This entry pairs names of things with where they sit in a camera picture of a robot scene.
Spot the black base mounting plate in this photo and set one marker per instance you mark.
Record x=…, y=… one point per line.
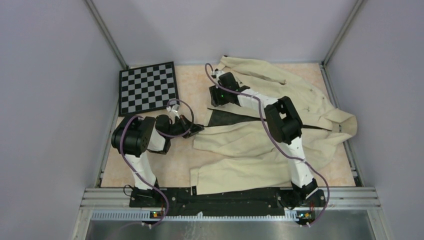
x=273, y=201

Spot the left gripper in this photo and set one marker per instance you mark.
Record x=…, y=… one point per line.
x=187, y=125

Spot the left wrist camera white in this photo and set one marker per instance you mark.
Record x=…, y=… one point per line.
x=174, y=110

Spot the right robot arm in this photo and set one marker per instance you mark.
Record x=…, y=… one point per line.
x=282, y=124

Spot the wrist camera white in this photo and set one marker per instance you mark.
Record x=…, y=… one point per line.
x=174, y=110
x=217, y=73

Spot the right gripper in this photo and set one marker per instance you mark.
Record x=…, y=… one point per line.
x=215, y=100

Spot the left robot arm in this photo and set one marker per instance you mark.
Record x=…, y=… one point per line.
x=135, y=137

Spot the aluminium front rail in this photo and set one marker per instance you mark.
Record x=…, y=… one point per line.
x=349, y=213

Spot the cream zip-up jacket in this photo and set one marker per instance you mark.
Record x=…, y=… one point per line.
x=249, y=159

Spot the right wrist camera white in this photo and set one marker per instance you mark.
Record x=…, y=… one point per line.
x=217, y=73

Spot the black and grey checkerboard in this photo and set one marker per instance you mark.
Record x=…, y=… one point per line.
x=147, y=88

